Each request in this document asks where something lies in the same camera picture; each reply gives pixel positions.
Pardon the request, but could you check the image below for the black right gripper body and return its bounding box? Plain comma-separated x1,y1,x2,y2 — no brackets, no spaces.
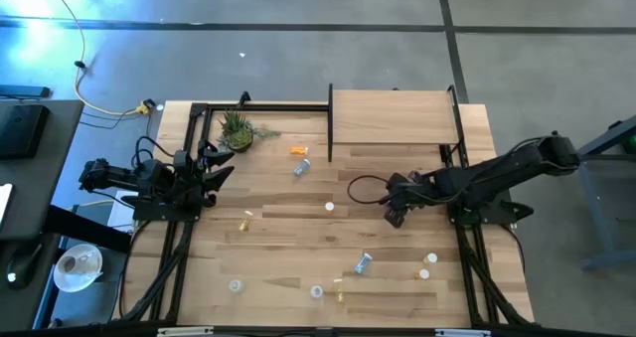
381,170,434,208

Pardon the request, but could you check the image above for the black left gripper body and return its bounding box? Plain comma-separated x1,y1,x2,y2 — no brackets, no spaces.
171,149,206,205

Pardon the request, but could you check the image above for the potted green succulent plant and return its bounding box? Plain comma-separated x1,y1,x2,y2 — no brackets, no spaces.
217,108,282,155

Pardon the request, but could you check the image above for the white paper sheet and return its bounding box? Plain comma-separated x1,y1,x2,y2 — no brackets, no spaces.
106,190,140,234

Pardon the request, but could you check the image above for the white coffee cup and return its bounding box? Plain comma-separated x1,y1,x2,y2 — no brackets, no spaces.
57,251,98,281

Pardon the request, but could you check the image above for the black office desk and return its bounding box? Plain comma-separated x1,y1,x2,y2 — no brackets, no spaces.
0,97,133,337

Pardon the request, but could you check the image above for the black flat box device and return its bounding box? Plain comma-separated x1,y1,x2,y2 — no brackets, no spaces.
0,103,52,161

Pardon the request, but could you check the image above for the black crossbar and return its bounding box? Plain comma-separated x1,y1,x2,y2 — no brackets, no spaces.
0,320,636,337

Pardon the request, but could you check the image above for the black computer mouse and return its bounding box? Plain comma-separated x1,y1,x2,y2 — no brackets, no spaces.
5,242,45,291

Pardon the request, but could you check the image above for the black flat bar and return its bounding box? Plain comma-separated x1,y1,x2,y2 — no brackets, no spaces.
0,84,52,100

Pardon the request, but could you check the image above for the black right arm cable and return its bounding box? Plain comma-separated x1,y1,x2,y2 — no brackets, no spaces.
346,174,394,205

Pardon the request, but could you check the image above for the wooden shelf with black frame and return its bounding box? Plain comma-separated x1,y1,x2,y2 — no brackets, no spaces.
326,82,467,164

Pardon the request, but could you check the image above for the yellow extension cable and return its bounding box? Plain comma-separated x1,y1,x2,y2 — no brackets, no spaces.
43,0,156,118

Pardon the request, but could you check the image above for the silver bracket plate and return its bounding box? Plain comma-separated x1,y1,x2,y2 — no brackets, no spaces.
434,328,492,337
157,326,215,337

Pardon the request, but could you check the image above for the blue-grey steel table frame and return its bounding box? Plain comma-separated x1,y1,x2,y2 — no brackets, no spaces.
575,113,636,272

